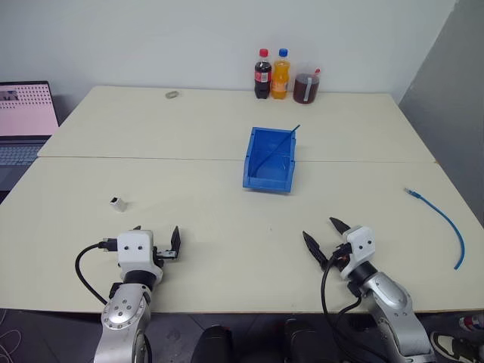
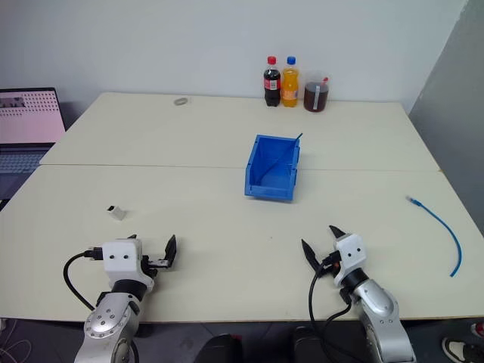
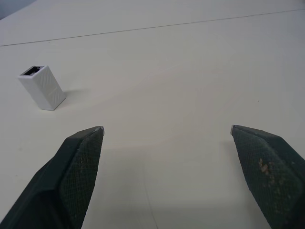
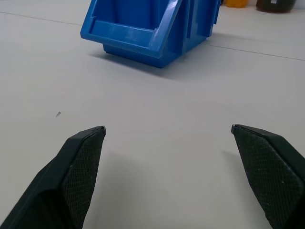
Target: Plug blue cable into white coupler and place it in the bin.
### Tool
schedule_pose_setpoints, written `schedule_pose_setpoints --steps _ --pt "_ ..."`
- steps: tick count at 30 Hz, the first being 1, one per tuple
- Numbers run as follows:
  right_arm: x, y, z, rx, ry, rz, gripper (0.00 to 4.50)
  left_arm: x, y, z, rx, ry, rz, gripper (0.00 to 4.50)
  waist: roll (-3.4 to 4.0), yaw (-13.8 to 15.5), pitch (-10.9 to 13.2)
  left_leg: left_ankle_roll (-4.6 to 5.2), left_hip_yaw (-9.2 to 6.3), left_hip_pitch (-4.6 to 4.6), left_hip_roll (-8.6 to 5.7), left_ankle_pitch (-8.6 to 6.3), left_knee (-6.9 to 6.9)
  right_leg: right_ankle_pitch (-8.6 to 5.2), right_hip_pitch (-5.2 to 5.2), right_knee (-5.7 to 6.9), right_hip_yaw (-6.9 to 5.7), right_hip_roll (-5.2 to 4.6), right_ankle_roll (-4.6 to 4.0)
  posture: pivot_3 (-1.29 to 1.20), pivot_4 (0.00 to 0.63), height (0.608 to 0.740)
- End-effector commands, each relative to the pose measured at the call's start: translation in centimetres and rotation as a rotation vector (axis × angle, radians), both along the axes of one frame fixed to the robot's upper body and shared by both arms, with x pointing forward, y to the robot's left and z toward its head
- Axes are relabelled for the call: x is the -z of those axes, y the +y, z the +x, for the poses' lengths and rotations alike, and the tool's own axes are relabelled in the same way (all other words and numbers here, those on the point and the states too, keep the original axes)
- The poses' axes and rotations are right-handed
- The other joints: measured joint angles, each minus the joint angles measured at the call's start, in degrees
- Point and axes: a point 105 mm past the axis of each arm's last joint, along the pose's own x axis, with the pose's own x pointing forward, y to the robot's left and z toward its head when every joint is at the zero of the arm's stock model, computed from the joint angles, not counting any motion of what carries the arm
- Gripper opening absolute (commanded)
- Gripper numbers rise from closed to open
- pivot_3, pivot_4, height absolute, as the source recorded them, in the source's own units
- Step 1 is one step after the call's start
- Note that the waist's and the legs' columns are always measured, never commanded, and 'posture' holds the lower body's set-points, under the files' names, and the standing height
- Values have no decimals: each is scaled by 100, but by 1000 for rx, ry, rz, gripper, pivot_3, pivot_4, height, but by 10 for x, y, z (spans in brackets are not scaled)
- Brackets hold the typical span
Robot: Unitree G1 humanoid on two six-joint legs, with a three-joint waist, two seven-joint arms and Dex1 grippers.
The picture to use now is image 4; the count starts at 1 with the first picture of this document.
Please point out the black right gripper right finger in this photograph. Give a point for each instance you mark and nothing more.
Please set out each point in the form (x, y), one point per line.
(274, 174)

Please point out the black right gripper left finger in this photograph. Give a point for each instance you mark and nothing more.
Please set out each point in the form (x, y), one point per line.
(59, 181)

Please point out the dark round jar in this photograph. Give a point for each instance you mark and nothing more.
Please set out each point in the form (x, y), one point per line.
(274, 5)

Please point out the yellow container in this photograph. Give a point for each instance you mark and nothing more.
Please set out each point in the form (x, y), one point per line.
(236, 3)

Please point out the blue plastic storage bin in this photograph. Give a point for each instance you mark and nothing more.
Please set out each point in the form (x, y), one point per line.
(152, 31)

